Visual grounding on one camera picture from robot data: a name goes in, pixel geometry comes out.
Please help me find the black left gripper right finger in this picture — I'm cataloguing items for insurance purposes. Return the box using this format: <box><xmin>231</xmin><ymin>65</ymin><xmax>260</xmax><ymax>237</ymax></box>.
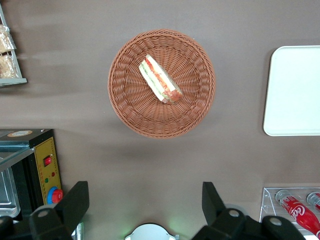
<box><xmin>191</xmin><ymin>181</ymin><xmax>307</xmax><ymax>240</ymax></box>

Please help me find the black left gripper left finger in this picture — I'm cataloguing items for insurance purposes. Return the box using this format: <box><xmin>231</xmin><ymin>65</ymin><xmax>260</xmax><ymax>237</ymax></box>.
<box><xmin>0</xmin><ymin>181</ymin><xmax>90</xmax><ymax>240</ymax></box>

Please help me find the triangle sandwich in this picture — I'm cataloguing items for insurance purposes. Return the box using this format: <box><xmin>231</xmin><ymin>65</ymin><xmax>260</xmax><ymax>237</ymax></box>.
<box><xmin>138</xmin><ymin>53</ymin><xmax>184</xmax><ymax>105</ymax></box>

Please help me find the round brown wicker basket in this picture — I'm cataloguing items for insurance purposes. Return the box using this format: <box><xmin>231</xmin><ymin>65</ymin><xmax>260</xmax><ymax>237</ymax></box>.
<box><xmin>107</xmin><ymin>28</ymin><xmax>216</xmax><ymax>140</ymax></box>

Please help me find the cream plastic tray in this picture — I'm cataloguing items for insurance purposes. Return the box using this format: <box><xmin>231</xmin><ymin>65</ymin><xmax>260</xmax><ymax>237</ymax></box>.
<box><xmin>262</xmin><ymin>45</ymin><xmax>320</xmax><ymax>137</ymax></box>

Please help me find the red and blue knob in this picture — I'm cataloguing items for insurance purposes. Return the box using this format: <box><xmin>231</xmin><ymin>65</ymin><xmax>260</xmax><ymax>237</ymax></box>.
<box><xmin>46</xmin><ymin>186</ymin><xmax>64</xmax><ymax>205</ymax></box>

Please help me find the black food warmer cabinet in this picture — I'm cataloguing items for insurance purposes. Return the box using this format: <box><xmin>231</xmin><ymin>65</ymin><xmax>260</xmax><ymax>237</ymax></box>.
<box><xmin>0</xmin><ymin>128</ymin><xmax>65</xmax><ymax>223</ymax></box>

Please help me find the clear acrylic bottle rack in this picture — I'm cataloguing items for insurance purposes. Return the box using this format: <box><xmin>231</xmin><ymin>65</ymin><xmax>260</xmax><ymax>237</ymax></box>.
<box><xmin>259</xmin><ymin>186</ymin><xmax>320</xmax><ymax>240</ymax></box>

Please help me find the steel warmer pan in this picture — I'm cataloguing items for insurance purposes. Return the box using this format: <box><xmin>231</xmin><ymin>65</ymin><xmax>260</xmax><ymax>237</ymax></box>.
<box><xmin>0</xmin><ymin>166</ymin><xmax>21</xmax><ymax>218</ymax></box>

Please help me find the red cola bottle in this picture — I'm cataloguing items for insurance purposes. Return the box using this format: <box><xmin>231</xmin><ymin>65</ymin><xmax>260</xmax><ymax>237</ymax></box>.
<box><xmin>274</xmin><ymin>189</ymin><xmax>320</xmax><ymax>238</ymax></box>
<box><xmin>306</xmin><ymin>191</ymin><xmax>320</xmax><ymax>212</ymax></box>

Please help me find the clear bag of snacks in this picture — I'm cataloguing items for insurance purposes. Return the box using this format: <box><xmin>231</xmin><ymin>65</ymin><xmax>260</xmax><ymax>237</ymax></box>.
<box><xmin>0</xmin><ymin>54</ymin><xmax>20</xmax><ymax>79</ymax></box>
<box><xmin>0</xmin><ymin>24</ymin><xmax>17</xmax><ymax>55</ymax></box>

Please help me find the grey wire snack rack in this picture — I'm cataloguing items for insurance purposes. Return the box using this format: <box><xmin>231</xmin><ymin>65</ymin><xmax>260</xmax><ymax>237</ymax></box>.
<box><xmin>0</xmin><ymin>4</ymin><xmax>28</xmax><ymax>87</ymax></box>

